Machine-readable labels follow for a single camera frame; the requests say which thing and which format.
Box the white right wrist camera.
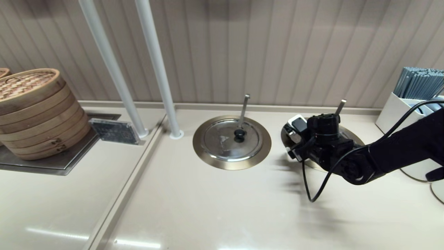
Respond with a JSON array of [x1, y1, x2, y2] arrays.
[[289, 114, 308, 133]]

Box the steel inset tray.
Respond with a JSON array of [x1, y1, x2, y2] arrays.
[[0, 113, 122, 176]]

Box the grey chopsticks bundle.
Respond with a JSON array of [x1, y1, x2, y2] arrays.
[[394, 67, 444, 101]]

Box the clear acrylic label stand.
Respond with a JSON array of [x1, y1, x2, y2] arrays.
[[89, 118, 142, 145]]

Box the black camera cable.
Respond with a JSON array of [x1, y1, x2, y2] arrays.
[[302, 100, 444, 202]]

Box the bamboo steamer baskets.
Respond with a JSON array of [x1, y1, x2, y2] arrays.
[[0, 68, 92, 161]]

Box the white cutlery holder box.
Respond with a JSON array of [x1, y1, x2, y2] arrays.
[[375, 92, 444, 132]]

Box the white round jar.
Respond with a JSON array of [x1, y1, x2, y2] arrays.
[[399, 167, 434, 182], [430, 181, 444, 204]]

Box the white metal pole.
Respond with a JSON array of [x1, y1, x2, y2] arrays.
[[78, 0, 150, 139], [135, 0, 185, 140]]

